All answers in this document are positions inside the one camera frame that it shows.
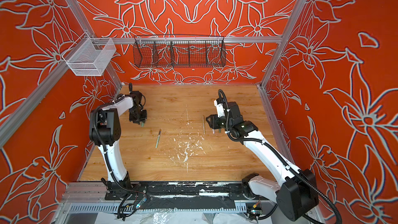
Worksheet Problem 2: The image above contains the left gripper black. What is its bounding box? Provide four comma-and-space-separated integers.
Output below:
129, 108, 147, 123

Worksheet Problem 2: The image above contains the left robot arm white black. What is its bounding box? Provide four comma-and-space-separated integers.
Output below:
89, 83, 147, 194

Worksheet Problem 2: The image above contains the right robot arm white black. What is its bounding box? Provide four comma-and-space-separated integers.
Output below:
206, 89, 343, 224

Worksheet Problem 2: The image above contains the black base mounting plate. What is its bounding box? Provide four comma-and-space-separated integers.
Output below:
101, 178, 266, 200

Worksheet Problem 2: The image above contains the clear plastic bin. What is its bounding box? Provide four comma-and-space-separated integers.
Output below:
62, 37, 116, 76

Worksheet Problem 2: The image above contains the black wire basket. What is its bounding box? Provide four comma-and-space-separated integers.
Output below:
133, 35, 227, 68

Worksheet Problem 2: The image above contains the grey cable duct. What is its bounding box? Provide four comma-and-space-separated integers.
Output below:
65, 203, 247, 214

